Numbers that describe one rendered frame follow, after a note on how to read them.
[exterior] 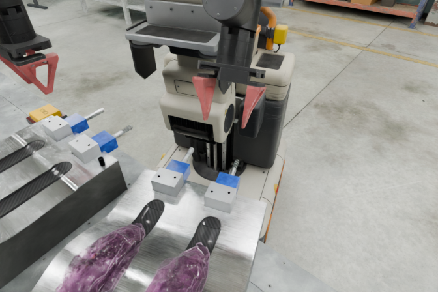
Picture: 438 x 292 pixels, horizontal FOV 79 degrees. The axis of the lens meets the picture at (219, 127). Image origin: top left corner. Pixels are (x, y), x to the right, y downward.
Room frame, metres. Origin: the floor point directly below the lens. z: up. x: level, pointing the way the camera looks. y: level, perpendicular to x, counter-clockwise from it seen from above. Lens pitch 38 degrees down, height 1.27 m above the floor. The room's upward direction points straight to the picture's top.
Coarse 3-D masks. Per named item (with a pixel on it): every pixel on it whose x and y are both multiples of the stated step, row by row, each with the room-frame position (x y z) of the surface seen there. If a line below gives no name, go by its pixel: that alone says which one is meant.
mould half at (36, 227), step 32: (32, 128) 0.48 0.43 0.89; (32, 160) 0.38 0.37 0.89; (64, 160) 0.37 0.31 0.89; (96, 160) 0.37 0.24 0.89; (0, 192) 0.30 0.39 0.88; (64, 192) 0.30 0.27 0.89; (96, 192) 0.33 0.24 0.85; (0, 224) 0.24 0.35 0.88; (32, 224) 0.24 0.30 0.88; (64, 224) 0.27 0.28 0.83; (0, 256) 0.20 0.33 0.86; (32, 256) 0.22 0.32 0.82; (0, 288) 0.18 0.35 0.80
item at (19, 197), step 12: (36, 144) 0.43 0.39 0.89; (12, 156) 0.39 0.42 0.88; (24, 156) 0.39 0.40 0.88; (0, 168) 0.36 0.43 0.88; (60, 168) 0.36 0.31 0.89; (36, 180) 0.33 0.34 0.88; (48, 180) 0.33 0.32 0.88; (12, 192) 0.30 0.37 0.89; (24, 192) 0.30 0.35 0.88; (36, 192) 0.30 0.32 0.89; (0, 204) 0.28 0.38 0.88; (12, 204) 0.28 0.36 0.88; (0, 216) 0.25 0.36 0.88
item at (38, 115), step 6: (42, 108) 0.64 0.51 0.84; (48, 108) 0.64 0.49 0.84; (54, 108) 0.64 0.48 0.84; (30, 114) 0.61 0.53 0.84; (36, 114) 0.61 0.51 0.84; (42, 114) 0.61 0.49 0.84; (48, 114) 0.61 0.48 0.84; (54, 114) 0.61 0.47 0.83; (60, 114) 0.63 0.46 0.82; (36, 120) 0.59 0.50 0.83
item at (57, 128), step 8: (96, 112) 0.54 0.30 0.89; (48, 120) 0.47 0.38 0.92; (56, 120) 0.47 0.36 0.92; (64, 120) 0.49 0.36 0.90; (72, 120) 0.49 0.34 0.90; (80, 120) 0.49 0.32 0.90; (88, 120) 0.51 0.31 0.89; (48, 128) 0.44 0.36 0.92; (56, 128) 0.44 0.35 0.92; (64, 128) 0.45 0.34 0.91; (72, 128) 0.47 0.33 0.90; (80, 128) 0.48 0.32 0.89; (88, 128) 0.49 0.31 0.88; (56, 136) 0.43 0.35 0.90; (64, 136) 0.45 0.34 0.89
